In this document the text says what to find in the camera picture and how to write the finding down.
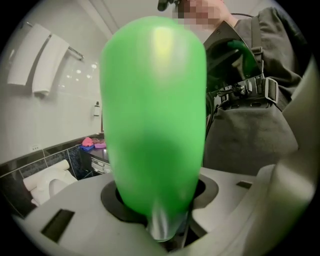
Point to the pink cloth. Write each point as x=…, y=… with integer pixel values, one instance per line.
x=87, y=142

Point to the person's black top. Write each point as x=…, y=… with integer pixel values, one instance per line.
x=250, y=135

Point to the black chest-mounted device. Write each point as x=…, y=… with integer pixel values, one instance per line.
x=222, y=55

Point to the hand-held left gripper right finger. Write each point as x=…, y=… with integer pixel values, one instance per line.
x=230, y=200

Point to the white hanging towel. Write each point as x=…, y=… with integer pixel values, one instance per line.
x=50, y=67
x=27, y=55

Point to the green cleaner bottle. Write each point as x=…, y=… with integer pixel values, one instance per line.
x=152, y=112

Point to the blue cloth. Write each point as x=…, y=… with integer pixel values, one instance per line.
x=86, y=148

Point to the wall soap dispenser bottle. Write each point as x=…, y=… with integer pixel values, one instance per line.
x=96, y=110

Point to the person's head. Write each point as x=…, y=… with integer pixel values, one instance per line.
x=205, y=15

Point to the black head-mounted camera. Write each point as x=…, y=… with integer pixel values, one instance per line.
x=167, y=5

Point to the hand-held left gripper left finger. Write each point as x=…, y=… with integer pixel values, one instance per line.
x=82, y=225

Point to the purple cloth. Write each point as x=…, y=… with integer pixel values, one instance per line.
x=100, y=145

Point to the white wall socket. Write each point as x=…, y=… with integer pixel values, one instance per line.
x=35, y=147

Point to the white toilet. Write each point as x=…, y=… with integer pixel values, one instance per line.
x=57, y=182

